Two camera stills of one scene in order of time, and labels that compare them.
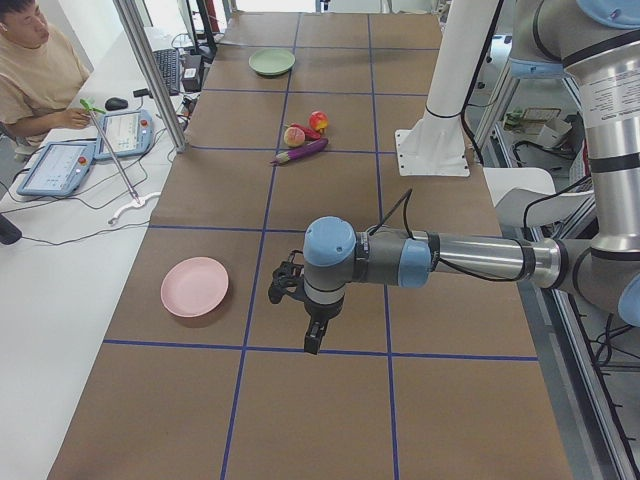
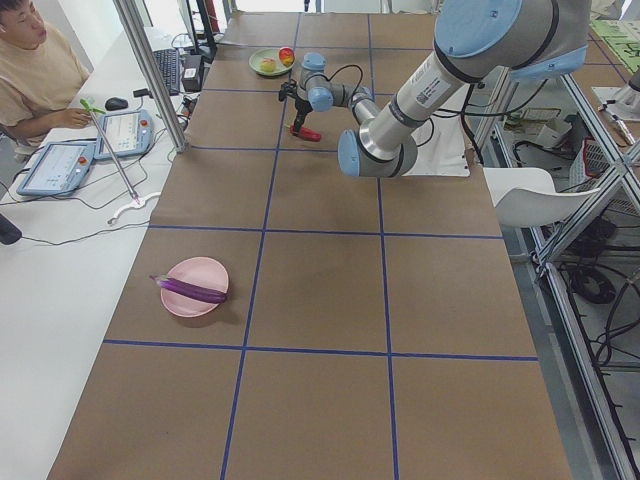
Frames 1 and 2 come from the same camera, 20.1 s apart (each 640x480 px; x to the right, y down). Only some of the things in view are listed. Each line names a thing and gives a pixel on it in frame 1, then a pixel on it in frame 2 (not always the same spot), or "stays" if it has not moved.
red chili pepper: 308,133 stays
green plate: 272,61 stays
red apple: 319,121 → 287,56
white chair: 527,196 stays
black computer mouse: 114,104 stays
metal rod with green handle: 93,110 stays
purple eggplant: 286,156 → 190,290
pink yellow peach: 294,137 → 268,65
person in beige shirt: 41,72 stays
